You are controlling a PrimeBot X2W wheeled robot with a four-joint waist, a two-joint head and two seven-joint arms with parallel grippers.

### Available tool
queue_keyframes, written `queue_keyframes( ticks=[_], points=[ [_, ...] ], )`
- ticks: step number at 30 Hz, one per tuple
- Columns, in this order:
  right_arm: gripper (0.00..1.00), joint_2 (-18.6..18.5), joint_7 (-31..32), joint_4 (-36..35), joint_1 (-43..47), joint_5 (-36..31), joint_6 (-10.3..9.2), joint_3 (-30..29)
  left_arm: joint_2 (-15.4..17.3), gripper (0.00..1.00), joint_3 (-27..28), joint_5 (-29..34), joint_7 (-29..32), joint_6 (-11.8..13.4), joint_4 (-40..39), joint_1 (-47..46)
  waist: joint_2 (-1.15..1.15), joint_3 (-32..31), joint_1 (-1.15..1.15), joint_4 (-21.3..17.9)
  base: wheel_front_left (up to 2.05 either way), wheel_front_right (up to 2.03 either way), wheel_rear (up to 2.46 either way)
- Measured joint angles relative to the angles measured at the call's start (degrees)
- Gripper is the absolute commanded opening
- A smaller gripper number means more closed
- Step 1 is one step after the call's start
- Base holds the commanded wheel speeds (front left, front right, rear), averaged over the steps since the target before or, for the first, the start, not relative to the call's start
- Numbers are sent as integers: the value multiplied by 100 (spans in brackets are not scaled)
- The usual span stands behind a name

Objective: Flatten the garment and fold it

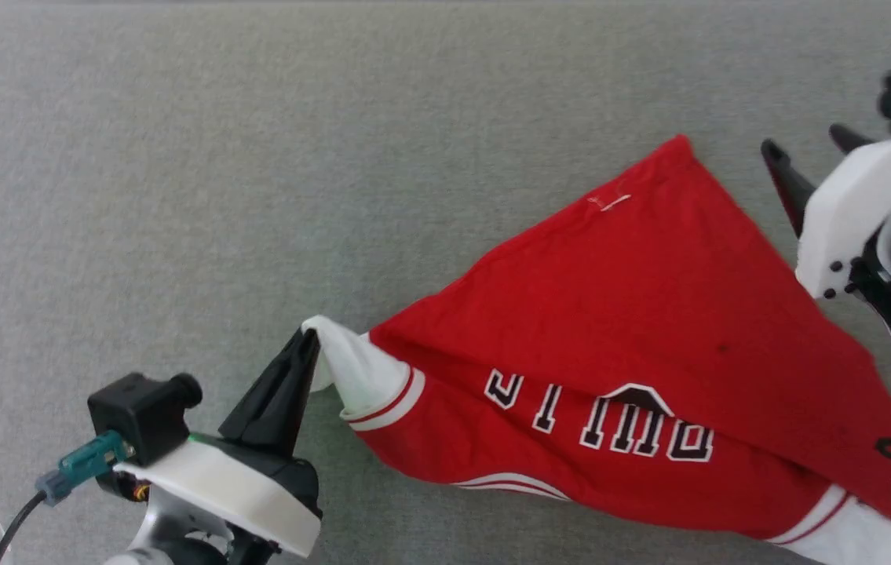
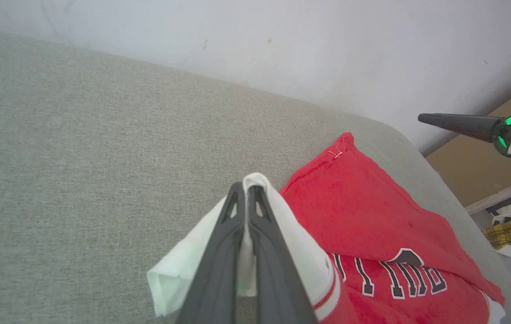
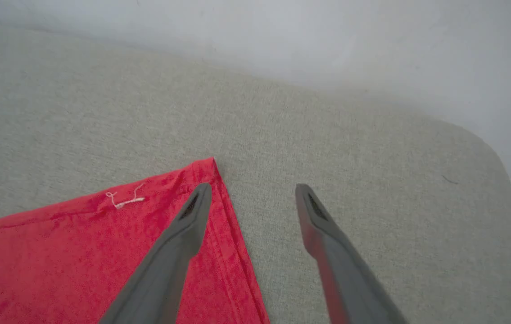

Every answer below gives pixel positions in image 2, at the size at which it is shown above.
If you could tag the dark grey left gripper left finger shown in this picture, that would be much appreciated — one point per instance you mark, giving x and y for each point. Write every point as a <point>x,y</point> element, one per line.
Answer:
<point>219,261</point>

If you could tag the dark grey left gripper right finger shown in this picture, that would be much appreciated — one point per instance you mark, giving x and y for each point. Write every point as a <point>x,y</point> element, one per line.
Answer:
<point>273,270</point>

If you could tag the red and white jersey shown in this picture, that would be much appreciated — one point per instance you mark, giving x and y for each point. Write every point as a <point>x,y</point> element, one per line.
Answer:
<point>363,211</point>

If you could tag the brown cardboard box white prints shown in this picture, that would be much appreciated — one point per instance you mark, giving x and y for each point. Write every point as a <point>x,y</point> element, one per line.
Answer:
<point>467,166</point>

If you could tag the grey fabric sofa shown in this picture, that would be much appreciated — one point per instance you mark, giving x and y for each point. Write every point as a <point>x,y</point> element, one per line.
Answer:
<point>79,157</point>

